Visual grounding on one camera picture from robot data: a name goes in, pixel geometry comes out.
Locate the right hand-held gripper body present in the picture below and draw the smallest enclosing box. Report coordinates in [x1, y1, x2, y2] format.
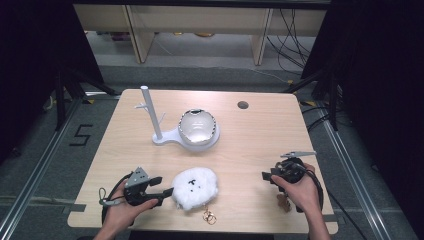
[269, 150, 318, 194]

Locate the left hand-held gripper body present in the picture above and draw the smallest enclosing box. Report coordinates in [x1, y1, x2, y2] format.
[123, 166, 160, 207]

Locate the white fluffy plush pouch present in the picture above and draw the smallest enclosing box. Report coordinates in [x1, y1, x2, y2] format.
[170, 166, 220, 212]

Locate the gold key ring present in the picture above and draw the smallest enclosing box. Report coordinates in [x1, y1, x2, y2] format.
[201, 205, 218, 226]

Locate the white jewellery stand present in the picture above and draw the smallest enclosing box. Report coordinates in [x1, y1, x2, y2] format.
[134, 85, 222, 154]

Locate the person's right hand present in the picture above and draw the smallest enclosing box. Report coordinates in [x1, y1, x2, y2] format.
[270, 162, 323, 215]

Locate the person's left hand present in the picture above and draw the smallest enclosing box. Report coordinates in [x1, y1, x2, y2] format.
[101, 179, 160, 234]

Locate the grey tape strip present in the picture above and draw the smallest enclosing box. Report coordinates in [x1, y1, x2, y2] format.
[321, 213, 346, 225]

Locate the black tripod stand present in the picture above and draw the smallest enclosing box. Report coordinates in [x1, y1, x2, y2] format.
[52, 64, 119, 132]
[283, 66, 344, 132]

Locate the dark curtain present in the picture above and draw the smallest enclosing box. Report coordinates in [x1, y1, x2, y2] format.
[301, 0, 424, 239]
[0, 0, 105, 164]

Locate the beige wooden shelf unit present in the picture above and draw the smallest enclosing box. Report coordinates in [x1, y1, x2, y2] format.
[73, 3, 328, 66]

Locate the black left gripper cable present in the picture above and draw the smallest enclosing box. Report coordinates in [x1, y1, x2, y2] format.
[99, 172, 134, 225]

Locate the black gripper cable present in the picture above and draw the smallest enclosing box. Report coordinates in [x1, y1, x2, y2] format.
[99, 172, 134, 225]
[301, 163, 326, 213]

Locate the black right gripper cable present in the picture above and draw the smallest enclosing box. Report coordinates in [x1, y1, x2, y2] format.
[301, 163, 326, 213]

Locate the grey strap loop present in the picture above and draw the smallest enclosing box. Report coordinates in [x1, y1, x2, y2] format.
[98, 187, 125, 208]

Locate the aluminium floor rail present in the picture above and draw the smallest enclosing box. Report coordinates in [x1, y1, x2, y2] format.
[315, 102, 393, 240]
[0, 97, 85, 240]

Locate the white floor cable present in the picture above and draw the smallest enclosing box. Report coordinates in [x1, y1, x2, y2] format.
[247, 66, 295, 85]

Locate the bundle of black floor cables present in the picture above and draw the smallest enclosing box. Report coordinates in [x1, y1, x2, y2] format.
[265, 8, 317, 77]

